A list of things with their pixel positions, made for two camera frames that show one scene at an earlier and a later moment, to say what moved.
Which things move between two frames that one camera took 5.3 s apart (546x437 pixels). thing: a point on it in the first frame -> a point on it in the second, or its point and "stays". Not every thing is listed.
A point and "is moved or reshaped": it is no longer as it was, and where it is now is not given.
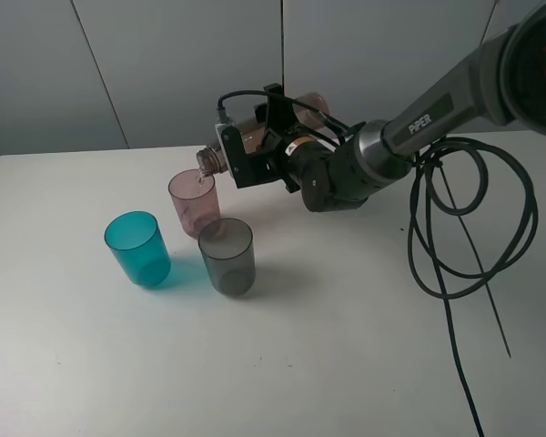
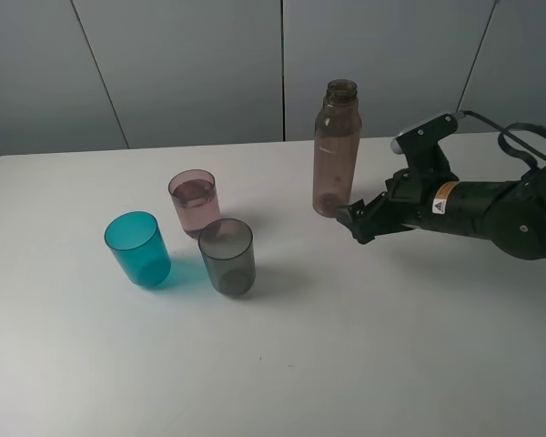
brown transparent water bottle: [307, 108] is moved or reshaped
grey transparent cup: [227, 248] stays
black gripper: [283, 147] -> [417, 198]
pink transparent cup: [195, 196] stays
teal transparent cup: [138, 244] stays
